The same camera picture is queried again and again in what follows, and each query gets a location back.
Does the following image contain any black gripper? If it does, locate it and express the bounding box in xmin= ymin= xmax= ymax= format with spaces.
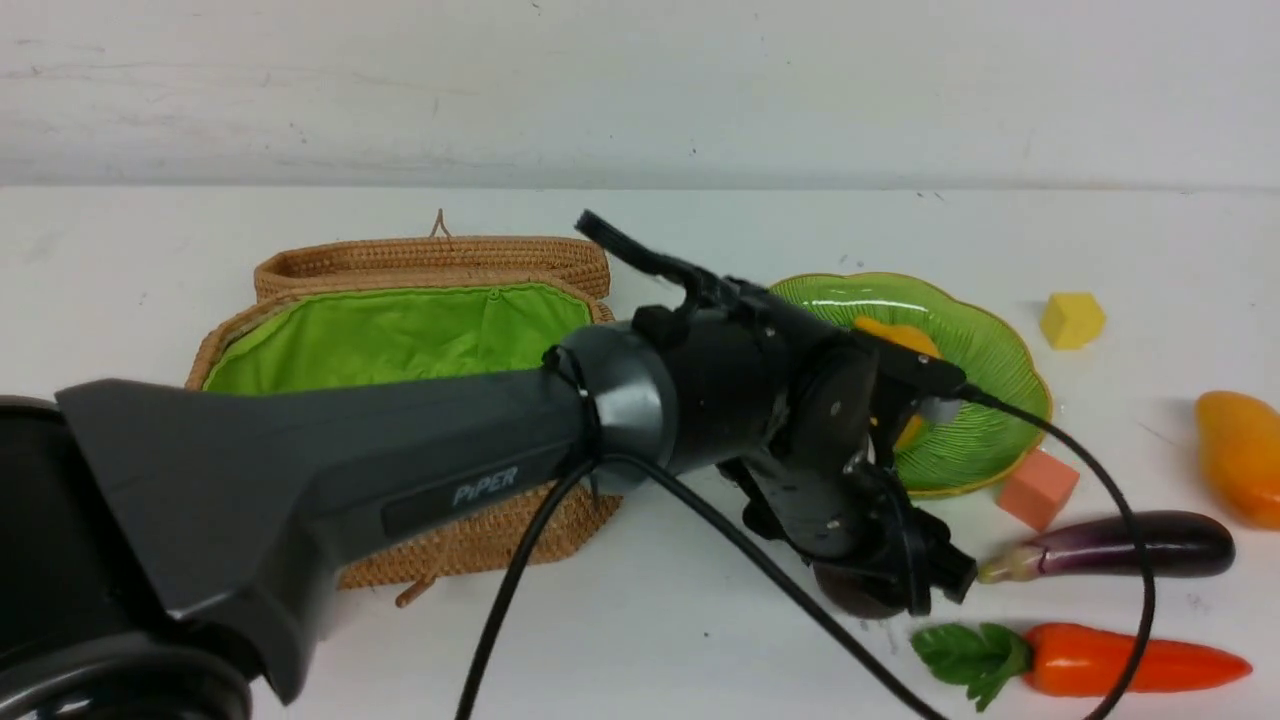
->
xmin=718 ymin=430 xmax=978 ymax=615

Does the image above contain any dark purple mangosteen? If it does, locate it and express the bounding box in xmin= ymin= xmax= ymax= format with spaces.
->
xmin=810 ymin=559 xmax=904 ymax=620

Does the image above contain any orange persimmon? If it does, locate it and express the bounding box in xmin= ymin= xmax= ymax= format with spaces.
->
xmin=852 ymin=316 xmax=943 ymax=452

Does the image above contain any orange yellow mango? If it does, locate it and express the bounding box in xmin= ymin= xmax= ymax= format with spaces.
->
xmin=1196 ymin=389 xmax=1279 ymax=530

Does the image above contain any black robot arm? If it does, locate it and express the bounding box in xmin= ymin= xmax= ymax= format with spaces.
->
xmin=3 ymin=306 xmax=977 ymax=719

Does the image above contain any orange foam cube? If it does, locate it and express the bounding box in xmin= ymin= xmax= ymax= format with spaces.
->
xmin=996 ymin=450 xmax=1080 ymax=532

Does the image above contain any green glass plate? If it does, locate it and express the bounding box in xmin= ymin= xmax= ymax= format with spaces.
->
xmin=768 ymin=272 xmax=1053 ymax=500

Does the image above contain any orange carrot with leaves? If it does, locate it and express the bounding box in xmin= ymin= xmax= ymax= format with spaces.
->
xmin=910 ymin=623 xmax=1253 ymax=712

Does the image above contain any purple eggplant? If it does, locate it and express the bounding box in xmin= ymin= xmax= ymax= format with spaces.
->
xmin=977 ymin=510 xmax=1236 ymax=584

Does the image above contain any yellow foam cube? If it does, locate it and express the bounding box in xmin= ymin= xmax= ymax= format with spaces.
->
xmin=1039 ymin=292 xmax=1107 ymax=351

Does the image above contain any woven wicker basket lid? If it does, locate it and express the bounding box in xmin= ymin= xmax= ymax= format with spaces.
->
xmin=253 ymin=211 xmax=612 ymax=299

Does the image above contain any woven wicker basket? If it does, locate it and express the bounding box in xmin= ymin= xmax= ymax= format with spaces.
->
xmin=186 ymin=274 xmax=613 ymax=607

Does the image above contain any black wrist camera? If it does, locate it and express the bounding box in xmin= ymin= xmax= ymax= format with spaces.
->
xmin=850 ymin=329 xmax=968 ymax=427

